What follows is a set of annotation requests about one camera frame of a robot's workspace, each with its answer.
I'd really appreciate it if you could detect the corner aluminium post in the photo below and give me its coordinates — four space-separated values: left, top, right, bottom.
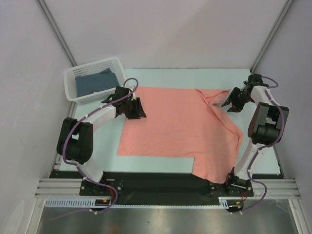
35 0 77 67
250 0 296 74

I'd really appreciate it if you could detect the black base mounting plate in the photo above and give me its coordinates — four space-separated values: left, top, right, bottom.
48 171 291 207

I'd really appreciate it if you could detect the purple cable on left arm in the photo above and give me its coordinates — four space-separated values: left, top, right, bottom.
62 78 139 215

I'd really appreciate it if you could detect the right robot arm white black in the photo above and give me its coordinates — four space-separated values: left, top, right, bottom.
222 85 289 196

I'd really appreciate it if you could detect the white plastic basket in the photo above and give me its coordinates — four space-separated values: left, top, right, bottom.
64 57 126 104

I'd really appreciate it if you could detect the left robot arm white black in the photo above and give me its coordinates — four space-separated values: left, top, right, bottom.
57 86 146 195

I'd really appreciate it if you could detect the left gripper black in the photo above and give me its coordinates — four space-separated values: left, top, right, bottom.
122 97 146 120

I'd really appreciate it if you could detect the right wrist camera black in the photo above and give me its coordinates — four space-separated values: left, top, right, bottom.
243 74 269 92

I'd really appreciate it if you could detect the white slotted cable duct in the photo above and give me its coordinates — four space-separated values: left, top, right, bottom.
45 198 111 208

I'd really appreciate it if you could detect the blue grey t shirt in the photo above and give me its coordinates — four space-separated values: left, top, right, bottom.
75 68 119 98

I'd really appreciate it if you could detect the salmon pink t shirt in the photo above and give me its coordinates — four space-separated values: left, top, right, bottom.
117 87 243 184

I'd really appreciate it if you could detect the left corner aluminium post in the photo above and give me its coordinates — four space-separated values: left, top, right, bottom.
35 0 77 67

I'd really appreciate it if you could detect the aluminium frame rail front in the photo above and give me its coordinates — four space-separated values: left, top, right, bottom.
35 178 82 198

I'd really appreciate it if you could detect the right corner aluminium post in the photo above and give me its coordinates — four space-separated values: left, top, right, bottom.
250 0 296 74

